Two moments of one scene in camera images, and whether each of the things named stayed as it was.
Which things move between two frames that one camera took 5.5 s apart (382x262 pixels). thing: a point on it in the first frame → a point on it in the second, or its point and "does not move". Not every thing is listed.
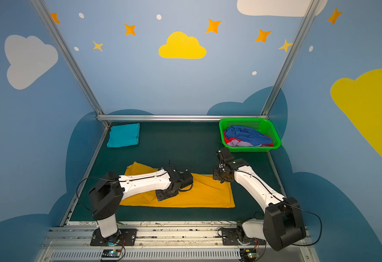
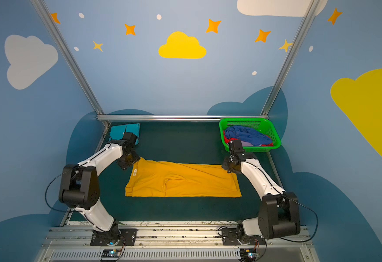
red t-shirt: x=228 y=140 does not move
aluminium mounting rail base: x=161 y=242 does not move
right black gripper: x=219 y=173 → x=231 y=164
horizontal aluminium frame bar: x=101 y=118 does not move
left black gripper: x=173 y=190 → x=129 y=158
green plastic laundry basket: x=262 y=124 does not move
